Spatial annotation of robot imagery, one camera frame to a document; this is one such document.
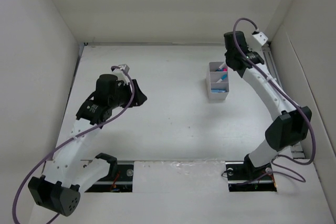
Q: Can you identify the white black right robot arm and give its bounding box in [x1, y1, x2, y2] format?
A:
[224, 31, 312, 183]

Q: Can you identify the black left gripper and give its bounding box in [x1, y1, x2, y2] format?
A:
[109, 80, 146, 109]

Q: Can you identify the white three-compartment organizer box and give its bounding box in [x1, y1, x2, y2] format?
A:
[206, 61, 229, 101]

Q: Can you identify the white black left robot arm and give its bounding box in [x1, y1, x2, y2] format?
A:
[28, 74, 147, 216]

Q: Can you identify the white marker blue cap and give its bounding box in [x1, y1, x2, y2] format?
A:
[216, 74, 228, 83]

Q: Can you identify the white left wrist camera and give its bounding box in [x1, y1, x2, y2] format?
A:
[111, 64, 130, 79]

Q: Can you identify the blue correction tape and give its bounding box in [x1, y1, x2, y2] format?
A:
[211, 89, 227, 93]

